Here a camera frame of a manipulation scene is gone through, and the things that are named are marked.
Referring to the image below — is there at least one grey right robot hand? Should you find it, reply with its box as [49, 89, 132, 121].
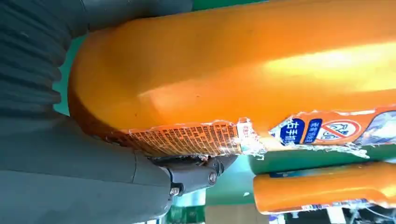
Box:
[0, 0, 239, 224]

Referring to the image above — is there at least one ribbed grey right arm sleeve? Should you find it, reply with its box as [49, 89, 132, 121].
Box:
[0, 0, 91, 119]

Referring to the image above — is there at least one brown cardboard box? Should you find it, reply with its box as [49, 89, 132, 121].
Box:
[204, 204, 261, 224]

